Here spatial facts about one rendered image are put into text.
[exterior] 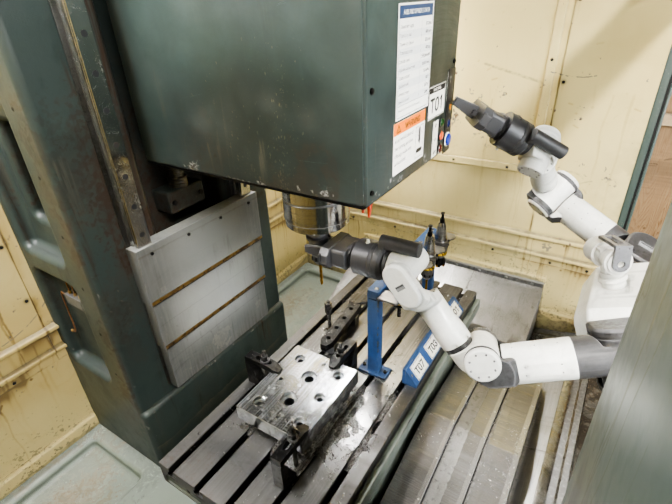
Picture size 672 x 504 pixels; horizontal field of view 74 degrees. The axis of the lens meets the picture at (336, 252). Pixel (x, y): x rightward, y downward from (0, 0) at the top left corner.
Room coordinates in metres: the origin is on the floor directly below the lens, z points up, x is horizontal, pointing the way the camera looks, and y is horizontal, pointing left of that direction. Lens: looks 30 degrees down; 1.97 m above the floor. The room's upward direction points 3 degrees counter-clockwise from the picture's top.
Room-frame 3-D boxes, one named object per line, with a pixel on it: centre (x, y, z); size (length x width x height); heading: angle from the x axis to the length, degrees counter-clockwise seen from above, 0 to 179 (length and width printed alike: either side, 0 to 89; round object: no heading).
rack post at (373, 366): (1.08, -0.11, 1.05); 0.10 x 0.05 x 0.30; 56
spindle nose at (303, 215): (0.98, 0.04, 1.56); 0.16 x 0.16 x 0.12
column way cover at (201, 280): (1.23, 0.41, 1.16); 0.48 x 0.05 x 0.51; 146
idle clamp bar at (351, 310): (1.26, -0.01, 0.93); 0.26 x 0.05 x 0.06; 151
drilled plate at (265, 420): (0.93, 0.13, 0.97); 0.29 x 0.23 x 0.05; 146
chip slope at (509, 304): (1.52, -0.32, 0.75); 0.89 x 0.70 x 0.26; 56
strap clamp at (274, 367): (1.03, 0.24, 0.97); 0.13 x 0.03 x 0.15; 56
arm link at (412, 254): (0.87, -0.14, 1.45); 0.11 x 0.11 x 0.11; 56
